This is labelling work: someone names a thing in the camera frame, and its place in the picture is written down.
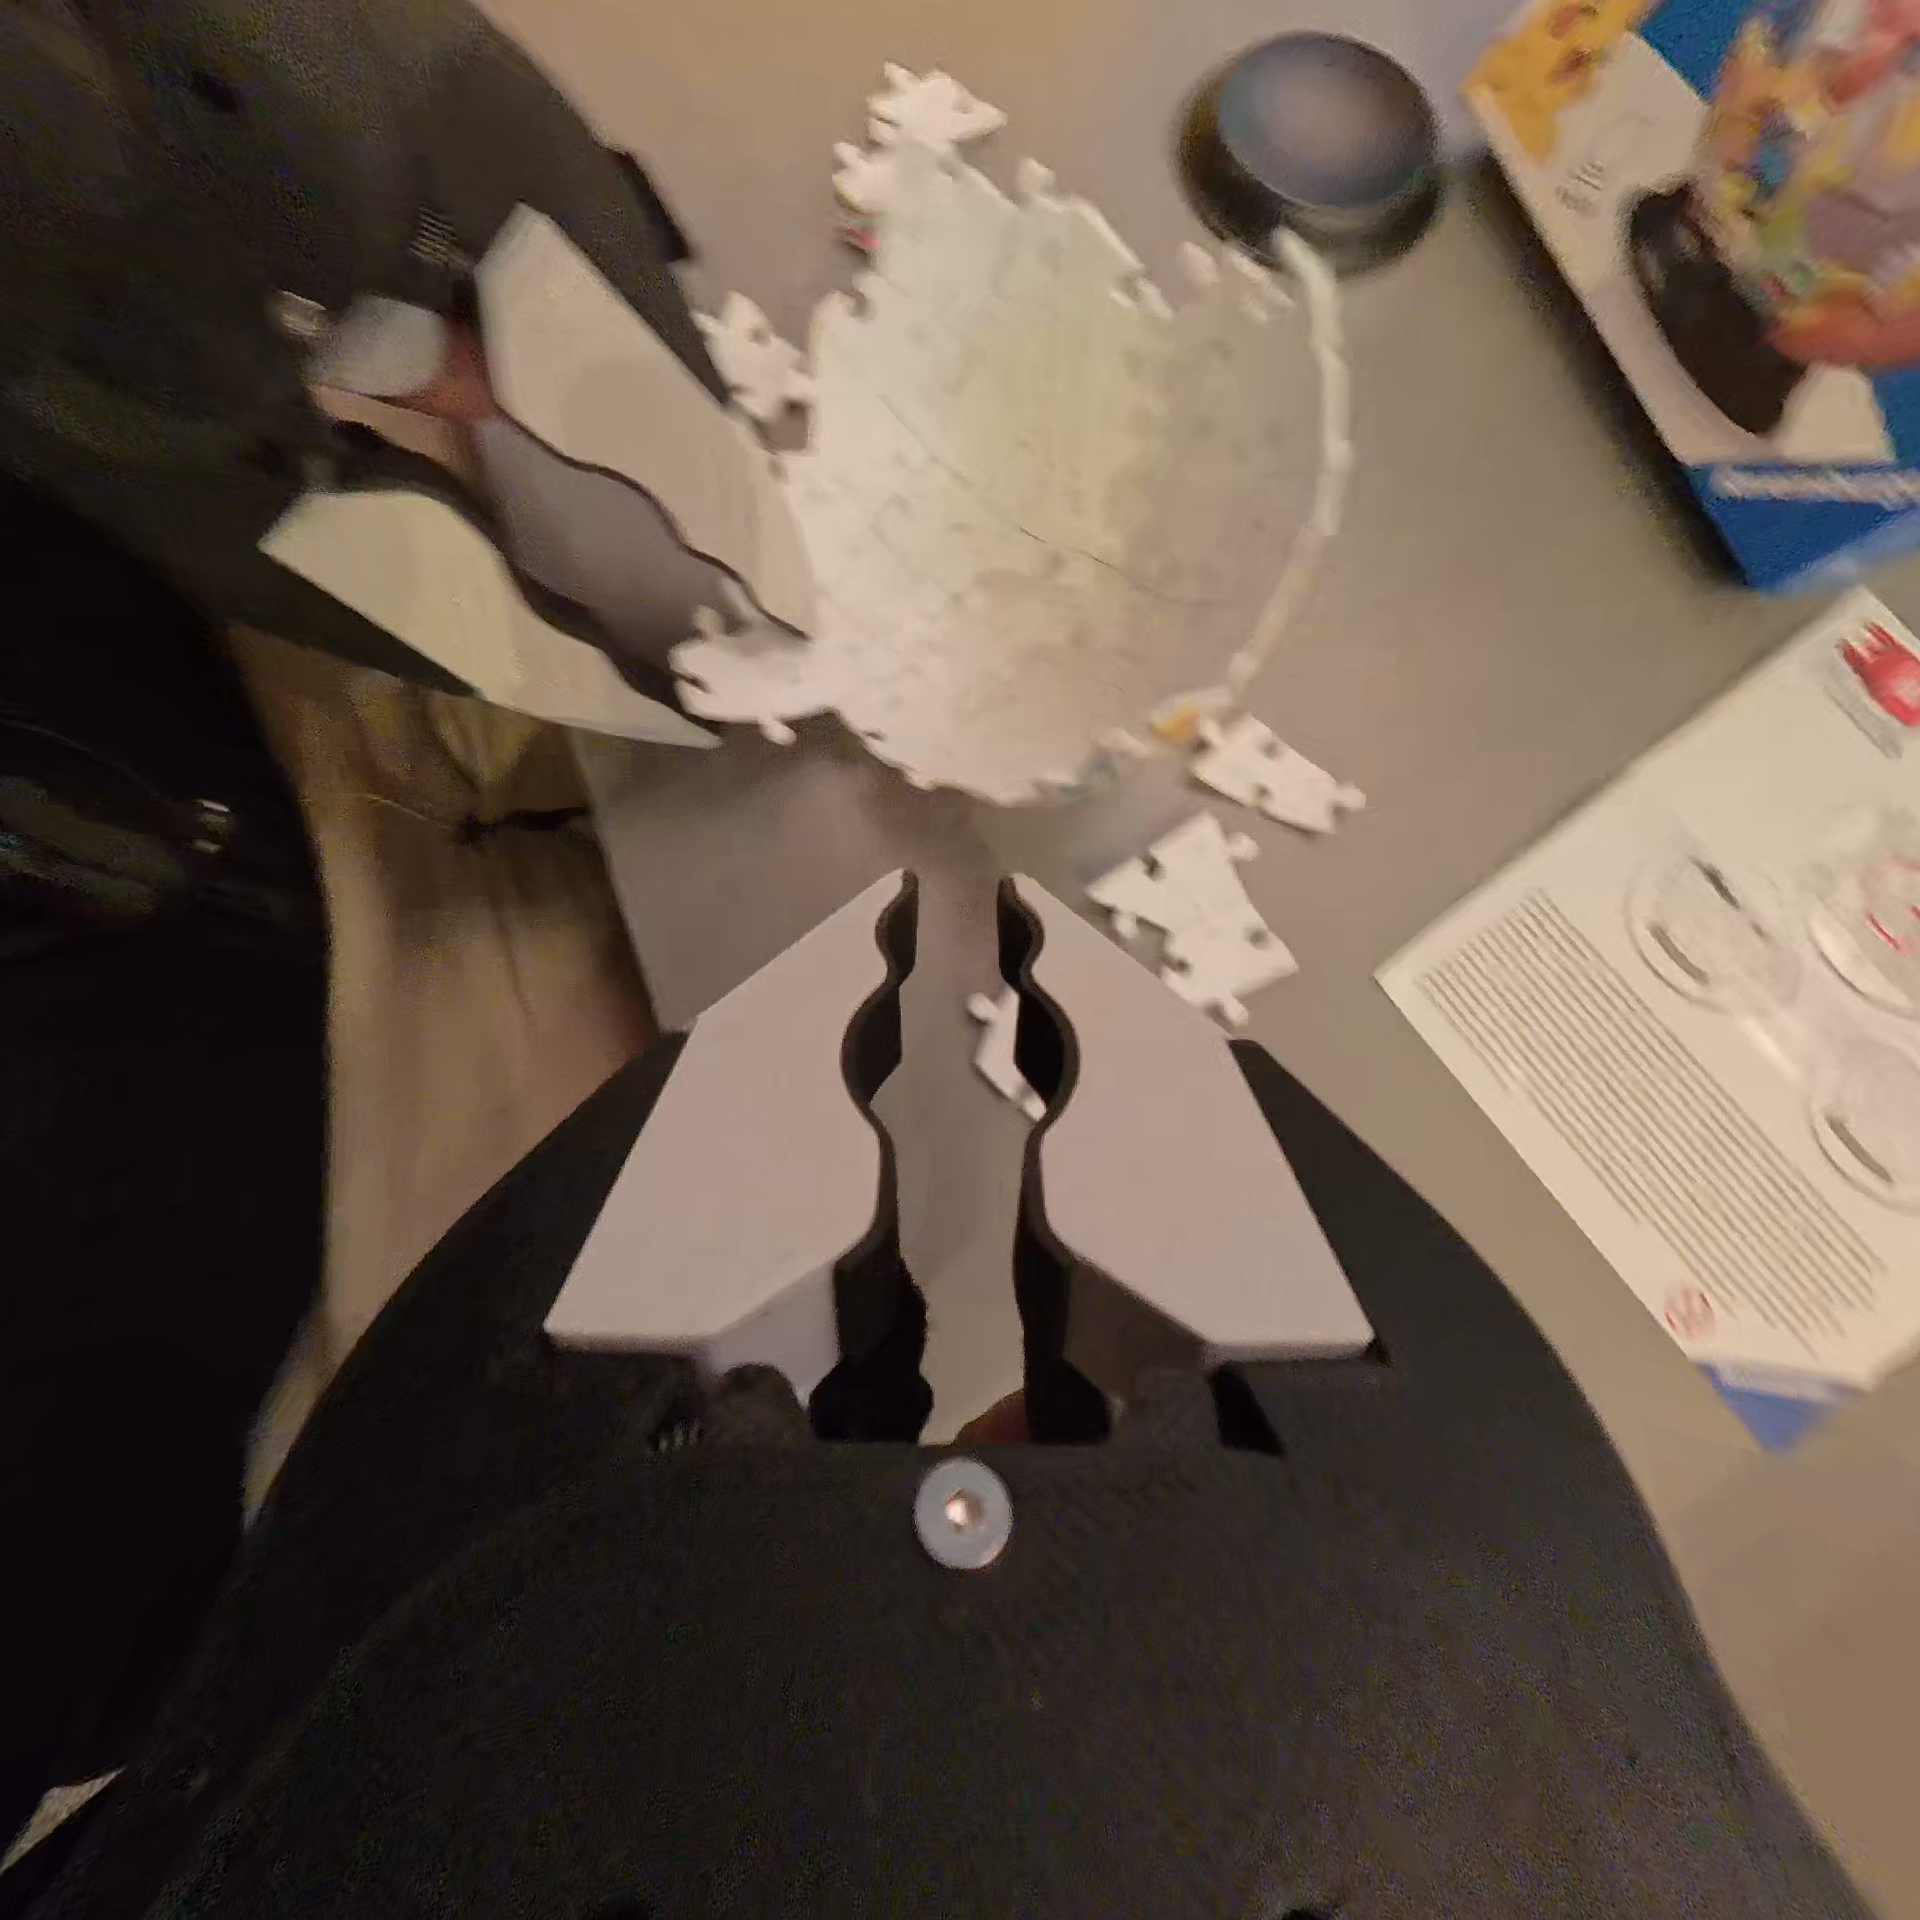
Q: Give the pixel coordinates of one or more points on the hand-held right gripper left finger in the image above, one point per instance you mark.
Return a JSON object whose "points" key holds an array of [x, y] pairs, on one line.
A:
{"points": [[706, 1200]]}

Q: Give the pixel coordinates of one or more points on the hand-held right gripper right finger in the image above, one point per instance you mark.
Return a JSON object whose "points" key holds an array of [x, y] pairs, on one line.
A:
{"points": [[1201, 1200]]}

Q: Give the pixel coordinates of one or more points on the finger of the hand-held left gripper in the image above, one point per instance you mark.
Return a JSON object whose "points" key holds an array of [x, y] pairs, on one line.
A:
{"points": [[629, 389], [435, 599]]}

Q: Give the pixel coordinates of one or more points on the partly built white puzzle ball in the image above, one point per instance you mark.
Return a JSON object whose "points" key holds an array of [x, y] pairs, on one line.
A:
{"points": [[1020, 495]]}

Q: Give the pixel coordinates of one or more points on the single curved puzzle piece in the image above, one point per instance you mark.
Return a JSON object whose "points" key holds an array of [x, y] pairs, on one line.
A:
{"points": [[1277, 773], [757, 359], [997, 1059]]}

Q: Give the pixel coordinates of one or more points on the two joined white puzzle pieces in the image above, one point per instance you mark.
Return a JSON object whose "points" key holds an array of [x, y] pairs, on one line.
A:
{"points": [[1201, 916]]}

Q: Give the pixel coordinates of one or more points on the black round ball stand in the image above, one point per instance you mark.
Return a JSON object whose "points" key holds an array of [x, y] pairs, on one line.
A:
{"points": [[1313, 135]]}

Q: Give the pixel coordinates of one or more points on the blue cartoon puzzle box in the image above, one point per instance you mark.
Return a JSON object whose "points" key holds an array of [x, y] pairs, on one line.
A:
{"points": [[1605, 181]]}

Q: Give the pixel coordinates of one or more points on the person's left hand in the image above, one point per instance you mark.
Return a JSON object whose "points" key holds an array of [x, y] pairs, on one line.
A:
{"points": [[458, 383]]}

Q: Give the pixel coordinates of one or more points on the folded paper instruction leaflet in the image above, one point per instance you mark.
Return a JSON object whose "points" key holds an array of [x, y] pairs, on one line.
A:
{"points": [[1575, 1080]]}

